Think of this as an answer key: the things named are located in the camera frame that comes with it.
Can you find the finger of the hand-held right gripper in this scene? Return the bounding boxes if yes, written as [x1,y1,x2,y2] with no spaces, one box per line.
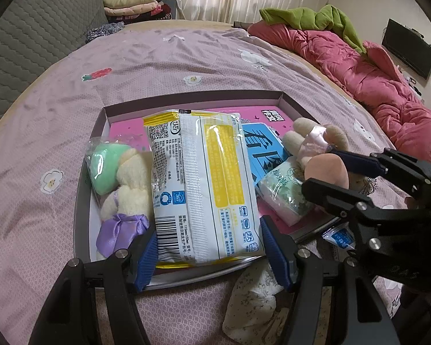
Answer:
[332,148,431,195]
[301,179,381,223]

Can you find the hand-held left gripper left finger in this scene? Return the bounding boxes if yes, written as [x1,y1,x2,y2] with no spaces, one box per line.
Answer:
[29,227,159,345]

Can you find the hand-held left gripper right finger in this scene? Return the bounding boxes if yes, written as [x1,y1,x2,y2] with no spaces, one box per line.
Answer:
[259,216,401,345]

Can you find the plush rabbit with tiara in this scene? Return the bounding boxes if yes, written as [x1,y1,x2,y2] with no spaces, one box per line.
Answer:
[282,117,381,195]

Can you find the green white tissue pack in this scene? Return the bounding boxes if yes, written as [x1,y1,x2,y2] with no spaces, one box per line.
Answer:
[255,156,317,227]

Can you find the cream plush bear purple dress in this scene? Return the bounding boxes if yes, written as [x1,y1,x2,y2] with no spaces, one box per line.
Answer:
[95,147,155,259]

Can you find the white yellow wipes packet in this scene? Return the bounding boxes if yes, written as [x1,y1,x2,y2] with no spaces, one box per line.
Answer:
[143,110,266,268]

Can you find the green sponge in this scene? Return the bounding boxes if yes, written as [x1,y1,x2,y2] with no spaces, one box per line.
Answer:
[85,138,137,196]

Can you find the shallow grey cardboard box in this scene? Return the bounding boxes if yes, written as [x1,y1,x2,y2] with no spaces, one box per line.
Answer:
[74,89,349,292]

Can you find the blue white plastic packet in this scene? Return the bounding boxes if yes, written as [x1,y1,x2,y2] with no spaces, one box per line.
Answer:
[321,221,356,252]

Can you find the floral fabric cap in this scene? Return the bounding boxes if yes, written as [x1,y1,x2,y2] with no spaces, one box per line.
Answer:
[221,259,295,345]

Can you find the pink quilt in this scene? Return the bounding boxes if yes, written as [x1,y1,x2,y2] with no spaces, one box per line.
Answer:
[246,23,431,166]

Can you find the pink and blue book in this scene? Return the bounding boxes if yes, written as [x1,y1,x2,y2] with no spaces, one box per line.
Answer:
[109,106,336,231]

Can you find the black television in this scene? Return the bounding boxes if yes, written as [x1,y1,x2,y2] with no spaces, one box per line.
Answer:
[382,18,431,80]

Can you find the green blanket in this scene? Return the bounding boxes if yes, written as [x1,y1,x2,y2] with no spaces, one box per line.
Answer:
[260,4,367,54]

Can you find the purple printed bed sheet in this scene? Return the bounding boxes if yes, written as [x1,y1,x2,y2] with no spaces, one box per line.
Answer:
[0,20,428,345]

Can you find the dark knitted cloth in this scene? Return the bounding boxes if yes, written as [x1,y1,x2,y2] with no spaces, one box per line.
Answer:
[84,22,126,43]

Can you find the dark red folded cloth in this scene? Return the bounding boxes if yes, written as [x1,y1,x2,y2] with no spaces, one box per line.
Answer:
[108,5,176,24]

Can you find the pink folded cloth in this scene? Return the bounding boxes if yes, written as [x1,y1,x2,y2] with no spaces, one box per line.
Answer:
[105,3,164,17]

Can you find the grey quilted headboard cover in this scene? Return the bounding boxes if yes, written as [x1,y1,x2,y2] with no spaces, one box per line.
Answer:
[0,0,108,141]

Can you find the beige folded cloth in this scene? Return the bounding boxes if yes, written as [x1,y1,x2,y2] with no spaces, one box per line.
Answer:
[103,0,158,8]

